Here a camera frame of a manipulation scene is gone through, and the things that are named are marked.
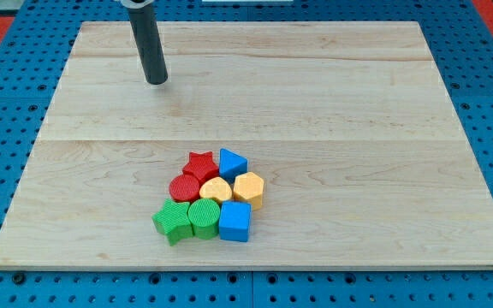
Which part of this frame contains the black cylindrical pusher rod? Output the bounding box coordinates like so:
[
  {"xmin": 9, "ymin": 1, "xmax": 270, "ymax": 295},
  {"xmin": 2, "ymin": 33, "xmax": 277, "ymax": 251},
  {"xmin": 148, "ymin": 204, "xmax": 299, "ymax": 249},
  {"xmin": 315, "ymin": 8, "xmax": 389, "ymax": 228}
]
[{"xmin": 126, "ymin": 2, "xmax": 168, "ymax": 85}]

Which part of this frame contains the blue triangle block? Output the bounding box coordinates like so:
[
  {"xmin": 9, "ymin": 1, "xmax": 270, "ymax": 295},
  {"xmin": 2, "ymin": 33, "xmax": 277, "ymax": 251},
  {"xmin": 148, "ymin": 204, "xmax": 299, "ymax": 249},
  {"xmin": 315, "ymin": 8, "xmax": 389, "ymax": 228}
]
[{"xmin": 219, "ymin": 148, "xmax": 248, "ymax": 184}]

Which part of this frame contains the red star block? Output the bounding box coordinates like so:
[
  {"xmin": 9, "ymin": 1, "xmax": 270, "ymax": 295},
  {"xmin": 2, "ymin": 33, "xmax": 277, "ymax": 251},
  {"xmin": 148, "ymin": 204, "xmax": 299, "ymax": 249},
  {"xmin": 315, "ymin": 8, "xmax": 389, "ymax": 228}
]
[{"xmin": 182, "ymin": 151, "xmax": 219, "ymax": 185}]

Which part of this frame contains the red cylinder block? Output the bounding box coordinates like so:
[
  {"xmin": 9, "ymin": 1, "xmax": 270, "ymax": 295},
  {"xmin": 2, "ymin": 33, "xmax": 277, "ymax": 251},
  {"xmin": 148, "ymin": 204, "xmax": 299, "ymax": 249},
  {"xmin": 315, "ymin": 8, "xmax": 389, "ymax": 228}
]
[{"xmin": 169, "ymin": 175, "xmax": 200, "ymax": 202}]

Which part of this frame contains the yellow heart block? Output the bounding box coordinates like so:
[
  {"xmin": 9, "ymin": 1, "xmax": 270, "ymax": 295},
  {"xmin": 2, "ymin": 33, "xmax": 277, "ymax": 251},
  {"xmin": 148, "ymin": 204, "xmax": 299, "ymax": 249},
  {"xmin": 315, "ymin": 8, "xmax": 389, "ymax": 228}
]
[{"xmin": 199, "ymin": 177, "xmax": 233, "ymax": 204}]

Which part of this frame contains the yellow hexagon block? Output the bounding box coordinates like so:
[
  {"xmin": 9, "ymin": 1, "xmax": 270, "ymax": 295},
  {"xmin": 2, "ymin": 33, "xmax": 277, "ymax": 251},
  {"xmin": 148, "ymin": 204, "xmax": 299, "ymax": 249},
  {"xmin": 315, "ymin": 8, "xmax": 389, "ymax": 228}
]
[{"xmin": 233, "ymin": 172, "xmax": 264, "ymax": 210}]

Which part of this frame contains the green cylinder block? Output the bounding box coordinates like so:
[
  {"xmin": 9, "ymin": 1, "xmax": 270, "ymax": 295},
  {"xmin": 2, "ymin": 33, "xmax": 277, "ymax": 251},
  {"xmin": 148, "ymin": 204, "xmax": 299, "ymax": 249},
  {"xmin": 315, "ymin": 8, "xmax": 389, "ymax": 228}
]
[{"xmin": 187, "ymin": 198, "xmax": 220, "ymax": 240}]

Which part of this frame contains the green star block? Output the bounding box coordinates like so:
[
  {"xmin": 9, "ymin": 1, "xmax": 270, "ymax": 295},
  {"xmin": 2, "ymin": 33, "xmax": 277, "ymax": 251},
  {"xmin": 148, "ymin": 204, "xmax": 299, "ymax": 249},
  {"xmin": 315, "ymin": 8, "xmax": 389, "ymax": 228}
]
[{"xmin": 151, "ymin": 198, "xmax": 193, "ymax": 246}]

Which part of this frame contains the blue cube block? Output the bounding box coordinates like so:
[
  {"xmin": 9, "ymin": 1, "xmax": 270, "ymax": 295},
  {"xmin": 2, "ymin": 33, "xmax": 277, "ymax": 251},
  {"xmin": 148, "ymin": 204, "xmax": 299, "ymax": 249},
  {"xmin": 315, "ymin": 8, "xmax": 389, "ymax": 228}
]
[{"xmin": 218, "ymin": 201, "xmax": 252, "ymax": 242}]

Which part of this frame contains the light wooden board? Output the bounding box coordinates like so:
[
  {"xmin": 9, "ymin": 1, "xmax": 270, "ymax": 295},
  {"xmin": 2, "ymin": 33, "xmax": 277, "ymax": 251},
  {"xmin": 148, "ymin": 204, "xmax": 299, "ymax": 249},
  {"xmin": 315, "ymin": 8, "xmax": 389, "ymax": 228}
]
[{"xmin": 0, "ymin": 21, "xmax": 493, "ymax": 272}]

